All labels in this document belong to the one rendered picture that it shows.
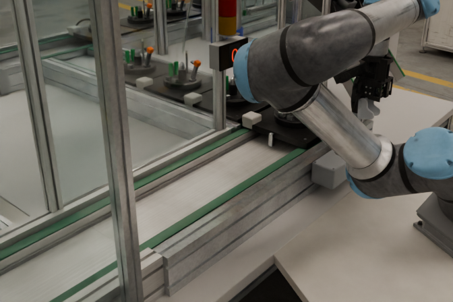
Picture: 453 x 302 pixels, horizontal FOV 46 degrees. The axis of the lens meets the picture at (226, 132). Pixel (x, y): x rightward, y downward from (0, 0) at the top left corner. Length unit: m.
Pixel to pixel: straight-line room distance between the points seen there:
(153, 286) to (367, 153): 0.53
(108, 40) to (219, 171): 0.77
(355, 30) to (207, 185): 0.65
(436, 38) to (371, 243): 4.70
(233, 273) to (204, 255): 0.08
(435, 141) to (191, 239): 0.55
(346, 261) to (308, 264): 0.09
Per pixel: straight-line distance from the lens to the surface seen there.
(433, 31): 5.93
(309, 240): 1.33
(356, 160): 1.18
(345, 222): 1.40
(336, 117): 1.08
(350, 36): 0.94
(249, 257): 1.26
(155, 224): 1.28
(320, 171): 1.45
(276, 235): 1.33
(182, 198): 1.36
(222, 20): 1.47
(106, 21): 0.78
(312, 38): 0.92
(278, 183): 1.35
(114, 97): 0.82
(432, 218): 1.38
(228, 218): 1.21
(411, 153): 1.20
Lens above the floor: 1.65
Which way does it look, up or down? 25 degrees down
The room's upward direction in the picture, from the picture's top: straight up
